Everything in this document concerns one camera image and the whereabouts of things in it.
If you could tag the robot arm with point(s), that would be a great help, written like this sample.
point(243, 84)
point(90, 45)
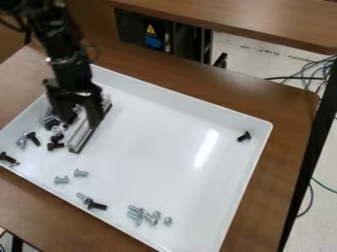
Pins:
point(59, 36)

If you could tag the black stand pole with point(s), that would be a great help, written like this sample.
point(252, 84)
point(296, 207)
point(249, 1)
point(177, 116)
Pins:
point(313, 138)

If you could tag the wooden desk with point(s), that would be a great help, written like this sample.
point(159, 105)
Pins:
point(245, 19)

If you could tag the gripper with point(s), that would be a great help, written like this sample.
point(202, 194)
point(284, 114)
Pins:
point(72, 80)

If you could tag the black screw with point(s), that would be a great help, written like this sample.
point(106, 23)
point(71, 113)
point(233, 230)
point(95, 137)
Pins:
point(244, 136)
point(7, 158)

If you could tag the black equipment box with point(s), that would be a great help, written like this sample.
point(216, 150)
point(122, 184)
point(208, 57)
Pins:
point(158, 34)

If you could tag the silver metal bar tool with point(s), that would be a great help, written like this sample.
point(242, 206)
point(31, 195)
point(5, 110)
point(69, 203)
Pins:
point(83, 134)

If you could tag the white tray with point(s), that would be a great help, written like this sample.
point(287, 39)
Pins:
point(166, 157)

